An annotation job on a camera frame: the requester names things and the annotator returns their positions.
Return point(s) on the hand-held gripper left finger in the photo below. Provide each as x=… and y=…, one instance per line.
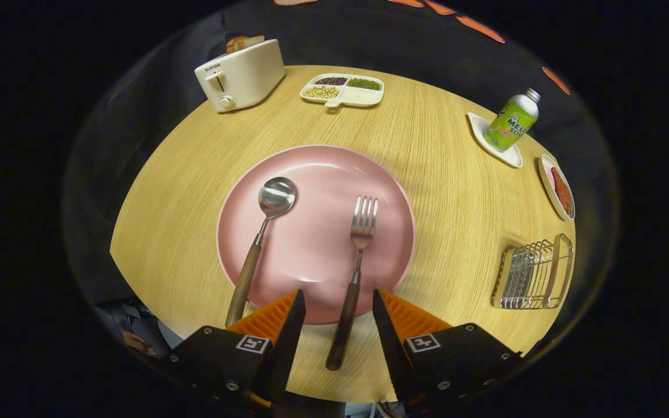
x=285, y=342

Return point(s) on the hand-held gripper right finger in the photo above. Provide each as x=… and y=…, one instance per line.
x=392, y=348

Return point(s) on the pink round plate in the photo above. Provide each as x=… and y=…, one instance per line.
x=323, y=244

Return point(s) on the pale grey object below table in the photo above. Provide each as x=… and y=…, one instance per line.
x=163, y=335

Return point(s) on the stainless steel cutlery basket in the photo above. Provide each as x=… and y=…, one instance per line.
x=514, y=278

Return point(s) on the white round food plate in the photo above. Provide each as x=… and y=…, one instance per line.
x=548, y=186

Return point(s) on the red-brown meat patty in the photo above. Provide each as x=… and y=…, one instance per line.
x=562, y=194

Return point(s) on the white square coaster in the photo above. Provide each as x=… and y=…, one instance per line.
x=479, y=130

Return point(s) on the white divided bean dish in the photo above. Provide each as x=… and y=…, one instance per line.
x=363, y=97

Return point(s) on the green label soda bottle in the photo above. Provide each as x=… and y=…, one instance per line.
x=511, y=125

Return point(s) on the pile of yellow soybeans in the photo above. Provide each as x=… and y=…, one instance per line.
x=321, y=92

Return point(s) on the pile of dark red beans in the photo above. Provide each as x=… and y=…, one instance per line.
x=331, y=81

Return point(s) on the pile of green beans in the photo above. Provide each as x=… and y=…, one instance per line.
x=364, y=84

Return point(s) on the cream white toaster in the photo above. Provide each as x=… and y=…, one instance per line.
x=247, y=75

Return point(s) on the brown toast slice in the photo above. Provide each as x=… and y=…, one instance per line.
x=234, y=44
x=253, y=41

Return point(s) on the black backdrop cloth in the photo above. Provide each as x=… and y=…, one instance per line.
x=427, y=46

